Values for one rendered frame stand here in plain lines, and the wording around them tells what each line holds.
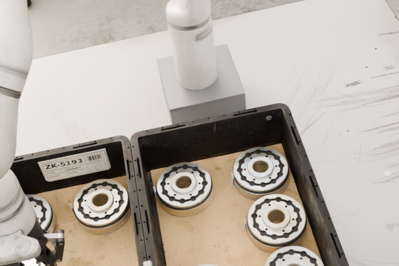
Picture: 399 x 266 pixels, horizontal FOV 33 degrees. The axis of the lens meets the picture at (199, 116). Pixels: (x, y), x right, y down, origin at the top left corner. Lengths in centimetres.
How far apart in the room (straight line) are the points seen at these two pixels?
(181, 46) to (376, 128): 47
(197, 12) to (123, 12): 171
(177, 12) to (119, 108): 36
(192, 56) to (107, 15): 164
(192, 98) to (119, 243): 39
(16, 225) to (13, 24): 30
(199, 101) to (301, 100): 26
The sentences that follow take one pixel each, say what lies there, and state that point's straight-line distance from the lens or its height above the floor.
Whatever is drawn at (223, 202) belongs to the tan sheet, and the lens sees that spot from 124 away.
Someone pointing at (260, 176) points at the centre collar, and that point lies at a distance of 123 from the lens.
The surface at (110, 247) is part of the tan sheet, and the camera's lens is 122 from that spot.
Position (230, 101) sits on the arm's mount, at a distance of 146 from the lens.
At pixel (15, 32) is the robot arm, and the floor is 130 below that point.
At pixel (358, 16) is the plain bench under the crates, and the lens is 180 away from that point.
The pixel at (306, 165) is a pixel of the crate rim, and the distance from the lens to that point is 116.
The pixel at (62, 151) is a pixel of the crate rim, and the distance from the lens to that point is 125.
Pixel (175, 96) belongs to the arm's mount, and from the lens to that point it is 146.
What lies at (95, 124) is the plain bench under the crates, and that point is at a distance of 159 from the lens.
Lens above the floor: 185
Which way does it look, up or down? 48 degrees down
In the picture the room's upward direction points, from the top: 8 degrees counter-clockwise
